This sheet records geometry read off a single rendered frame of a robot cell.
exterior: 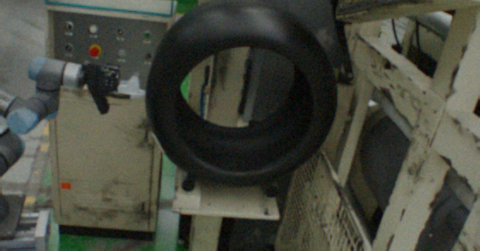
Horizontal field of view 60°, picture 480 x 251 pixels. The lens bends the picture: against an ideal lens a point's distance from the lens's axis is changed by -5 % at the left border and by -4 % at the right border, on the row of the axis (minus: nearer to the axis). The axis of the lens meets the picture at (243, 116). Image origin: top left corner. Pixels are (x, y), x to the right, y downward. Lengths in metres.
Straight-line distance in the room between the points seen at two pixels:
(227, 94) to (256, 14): 0.53
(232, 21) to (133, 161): 1.19
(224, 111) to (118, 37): 0.62
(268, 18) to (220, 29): 0.14
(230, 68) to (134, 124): 0.67
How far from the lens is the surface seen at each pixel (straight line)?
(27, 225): 1.70
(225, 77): 1.65
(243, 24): 1.20
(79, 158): 2.27
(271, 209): 1.56
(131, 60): 2.04
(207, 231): 2.05
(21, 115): 1.32
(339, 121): 1.74
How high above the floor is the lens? 1.73
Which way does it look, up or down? 25 degrees down
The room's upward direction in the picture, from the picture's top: 10 degrees clockwise
